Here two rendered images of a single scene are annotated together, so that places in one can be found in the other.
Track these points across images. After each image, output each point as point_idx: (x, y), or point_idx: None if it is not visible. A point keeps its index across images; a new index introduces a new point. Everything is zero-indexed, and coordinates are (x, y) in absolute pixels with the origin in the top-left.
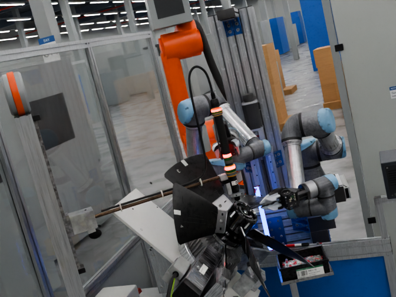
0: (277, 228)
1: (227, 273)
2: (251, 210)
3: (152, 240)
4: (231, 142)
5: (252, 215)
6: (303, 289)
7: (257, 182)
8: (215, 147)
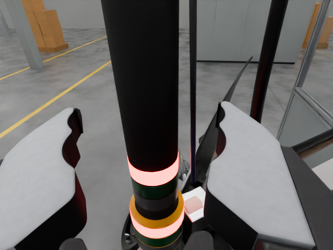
0: None
1: (180, 168)
2: (128, 243)
3: (321, 173)
4: (79, 186)
5: (131, 224)
6: None
7: None
8: (222, 115)
